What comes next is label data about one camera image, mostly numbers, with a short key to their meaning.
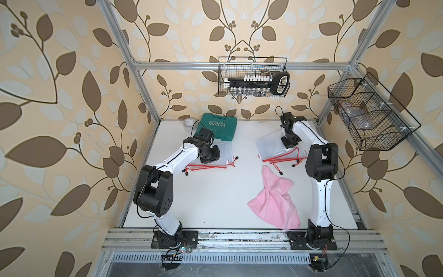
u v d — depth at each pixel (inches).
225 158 40.2
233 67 35.9
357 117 27.3
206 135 28.7
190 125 46.0
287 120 31.1
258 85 33.3
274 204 33.0
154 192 18.2
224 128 43.8
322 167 23.6
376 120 28.5
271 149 40.9
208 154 30.1
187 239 29.4
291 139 34.4
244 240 29.7
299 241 29.0
